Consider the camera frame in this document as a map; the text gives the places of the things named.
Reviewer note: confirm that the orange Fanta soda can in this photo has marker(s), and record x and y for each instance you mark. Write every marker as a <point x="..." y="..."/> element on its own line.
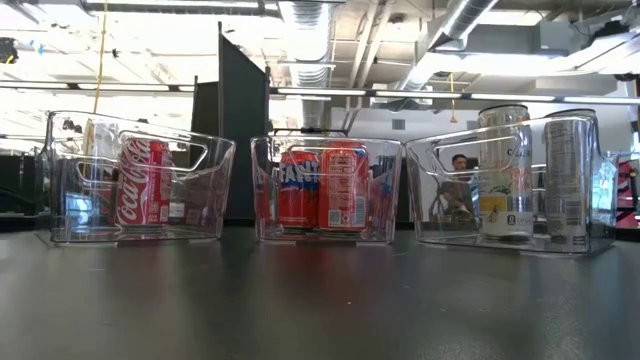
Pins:
<point x="298" y="200"/>
<point x="344" y="195"/>

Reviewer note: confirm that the red Coca-Cola soda can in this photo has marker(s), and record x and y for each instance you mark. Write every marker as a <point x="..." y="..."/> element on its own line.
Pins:
<point x="142" y="185"/>

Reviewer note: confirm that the silver slim Celsius can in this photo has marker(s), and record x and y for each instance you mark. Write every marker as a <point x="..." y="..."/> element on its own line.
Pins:
<point x="505" y="210"/>
<point x="570" y="190"/>

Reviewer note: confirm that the clear plastic bin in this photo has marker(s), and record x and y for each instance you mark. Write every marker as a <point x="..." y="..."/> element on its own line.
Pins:
<point x="425" y="210"/>
<point x="265" y="200"/>
<point x="210" y="200"/>

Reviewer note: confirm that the long linear ceiling light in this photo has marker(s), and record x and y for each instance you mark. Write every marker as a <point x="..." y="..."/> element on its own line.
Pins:
<point x="125" y="87"/>
<point x="325" y="92"/>

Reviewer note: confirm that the dark partition panel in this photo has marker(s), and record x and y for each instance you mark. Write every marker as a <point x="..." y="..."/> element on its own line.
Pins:
<point x="245" y="125"/>

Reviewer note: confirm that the black table mat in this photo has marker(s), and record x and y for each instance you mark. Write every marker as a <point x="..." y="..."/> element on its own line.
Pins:
<point x="320" y="310"/>

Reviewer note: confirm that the person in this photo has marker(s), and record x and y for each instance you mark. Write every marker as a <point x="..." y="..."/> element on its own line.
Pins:
<point x="459" y="162"/>

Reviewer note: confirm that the grey wall vent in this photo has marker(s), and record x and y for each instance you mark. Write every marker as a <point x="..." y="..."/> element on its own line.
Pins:
<point x="398" y="124"/>

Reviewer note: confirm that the ribbed silver ventilation duct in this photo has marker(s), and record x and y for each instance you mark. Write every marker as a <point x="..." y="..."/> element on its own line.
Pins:
<point x="307" y="30"/>

